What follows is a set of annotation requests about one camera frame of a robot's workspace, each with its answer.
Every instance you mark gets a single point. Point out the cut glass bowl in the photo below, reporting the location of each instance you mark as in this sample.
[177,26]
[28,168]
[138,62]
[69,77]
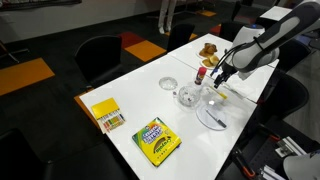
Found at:
[189,96]

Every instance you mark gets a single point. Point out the small cut glass dish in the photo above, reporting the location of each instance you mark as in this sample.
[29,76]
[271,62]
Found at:
[167,83]

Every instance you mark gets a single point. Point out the open marker set yellow lid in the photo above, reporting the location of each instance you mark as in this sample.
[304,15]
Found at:
[106,115]

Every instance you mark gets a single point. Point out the purple bottle with red cap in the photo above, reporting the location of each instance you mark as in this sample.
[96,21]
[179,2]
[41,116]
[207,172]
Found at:
[200,76]

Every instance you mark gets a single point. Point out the Crayola marker box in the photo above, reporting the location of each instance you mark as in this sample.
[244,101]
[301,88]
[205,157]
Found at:
[156,141]

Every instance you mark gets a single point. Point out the golden bread roll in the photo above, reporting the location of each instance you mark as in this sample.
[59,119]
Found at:
[210,61]

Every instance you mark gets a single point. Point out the black office chair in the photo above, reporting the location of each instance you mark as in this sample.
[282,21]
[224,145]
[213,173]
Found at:
[20,156]
[228,30]
[290,96]
[180,35]
[100,56]
[295,53]

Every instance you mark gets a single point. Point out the golden pastry pile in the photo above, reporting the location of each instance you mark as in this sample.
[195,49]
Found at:
[208,49]

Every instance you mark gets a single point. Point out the person legs in light trousers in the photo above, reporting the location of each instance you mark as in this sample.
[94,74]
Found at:
[166,15]

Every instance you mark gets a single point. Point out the white plate with utensil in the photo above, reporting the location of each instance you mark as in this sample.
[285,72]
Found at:
[208,125]

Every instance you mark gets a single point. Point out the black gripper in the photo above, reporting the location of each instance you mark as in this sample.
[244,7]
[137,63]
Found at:
[229,70]

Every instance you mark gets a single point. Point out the yellow marker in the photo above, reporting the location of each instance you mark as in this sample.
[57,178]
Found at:
[219,93]

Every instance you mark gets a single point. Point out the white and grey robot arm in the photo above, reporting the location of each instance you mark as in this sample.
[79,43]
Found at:
[266,43]

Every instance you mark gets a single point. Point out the metal bracket parts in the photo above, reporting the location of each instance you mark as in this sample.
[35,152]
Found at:
[288,146]

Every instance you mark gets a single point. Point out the white rounded device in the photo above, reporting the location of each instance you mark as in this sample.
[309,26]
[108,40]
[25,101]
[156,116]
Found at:
[301,166]

